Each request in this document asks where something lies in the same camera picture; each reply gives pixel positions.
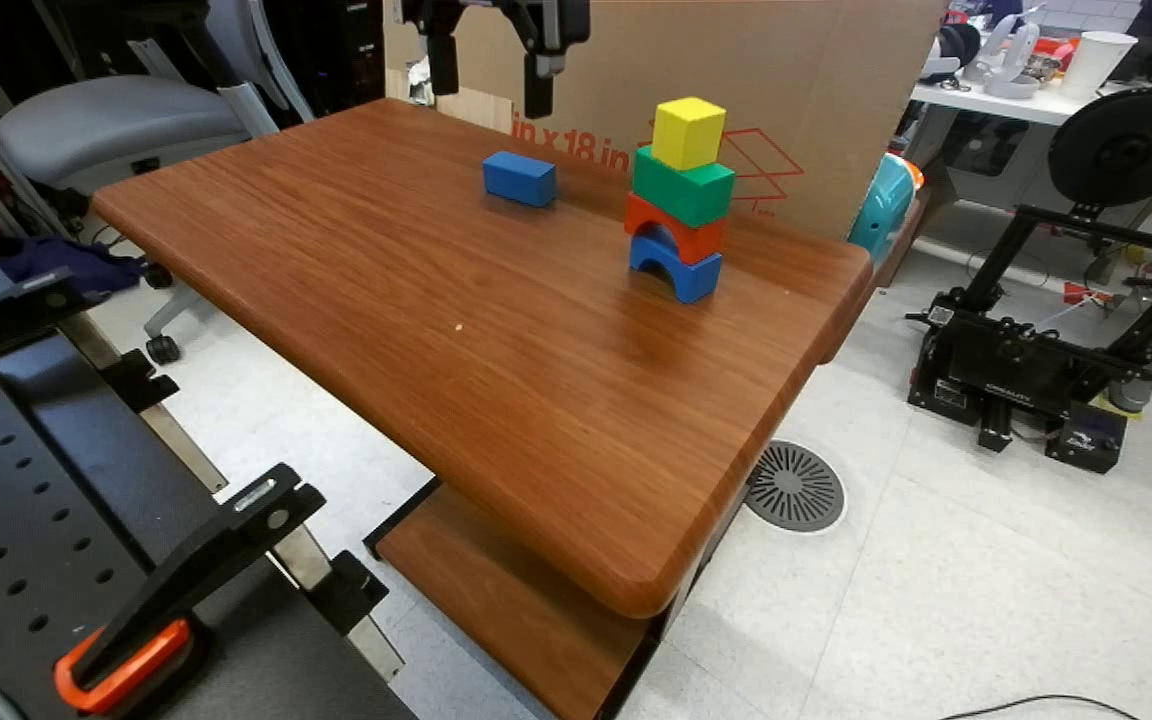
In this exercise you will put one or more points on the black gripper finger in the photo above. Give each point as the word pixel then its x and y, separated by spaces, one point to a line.
pixel 537 83
pixel 444 61

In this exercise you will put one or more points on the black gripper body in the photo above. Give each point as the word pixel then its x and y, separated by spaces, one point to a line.
pixel 556 17

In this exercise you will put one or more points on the blue rectangular foam block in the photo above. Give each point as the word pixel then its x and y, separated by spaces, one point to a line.
pixel 518 177

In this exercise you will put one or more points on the green foam block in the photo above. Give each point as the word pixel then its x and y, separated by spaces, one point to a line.
pixel 681 193

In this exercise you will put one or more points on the orange foam arch block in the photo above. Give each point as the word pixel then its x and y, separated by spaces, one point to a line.
pixel 693 243

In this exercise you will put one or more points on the blue foam arch block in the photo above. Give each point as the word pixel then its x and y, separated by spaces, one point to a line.
pixel 696 277

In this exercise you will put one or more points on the yellow foam cube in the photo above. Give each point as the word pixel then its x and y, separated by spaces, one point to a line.
pixel 687 131

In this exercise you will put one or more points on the large brown cardboard box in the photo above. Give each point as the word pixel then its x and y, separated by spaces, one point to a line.
pixel 761 54

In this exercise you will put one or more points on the grey office chair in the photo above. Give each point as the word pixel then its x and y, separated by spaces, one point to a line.
pixel 108 123

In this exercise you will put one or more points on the teal plastic object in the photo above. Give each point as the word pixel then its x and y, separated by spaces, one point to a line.
pixel 883 205

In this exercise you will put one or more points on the dark blue cloth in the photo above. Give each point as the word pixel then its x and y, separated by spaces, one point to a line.
pixel 69 266

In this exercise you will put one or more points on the white background desk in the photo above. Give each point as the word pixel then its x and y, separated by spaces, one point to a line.
pixel 1000 100

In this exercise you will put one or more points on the round grey floor drain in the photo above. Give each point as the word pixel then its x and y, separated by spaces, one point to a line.
pixel 798 487

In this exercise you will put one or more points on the wooden lower table shelf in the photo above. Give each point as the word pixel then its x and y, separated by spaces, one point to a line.
pixel 511 607

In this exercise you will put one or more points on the black 3D printer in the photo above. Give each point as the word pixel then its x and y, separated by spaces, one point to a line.
pixel 1000 367

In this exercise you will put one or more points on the black clamp with orange grip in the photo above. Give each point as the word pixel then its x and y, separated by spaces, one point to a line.
pixel 197 566

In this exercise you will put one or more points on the black filament spool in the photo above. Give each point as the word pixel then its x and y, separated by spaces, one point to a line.
pixel 1125 145

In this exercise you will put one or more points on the black perforated mounting board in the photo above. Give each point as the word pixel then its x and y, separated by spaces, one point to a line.
pixel 28 532

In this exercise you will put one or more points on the small black electronics box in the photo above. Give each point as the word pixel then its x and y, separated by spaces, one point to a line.
pixel 1086 441

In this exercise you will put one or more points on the black bracket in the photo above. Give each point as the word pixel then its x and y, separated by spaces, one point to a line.
pixel 138 381

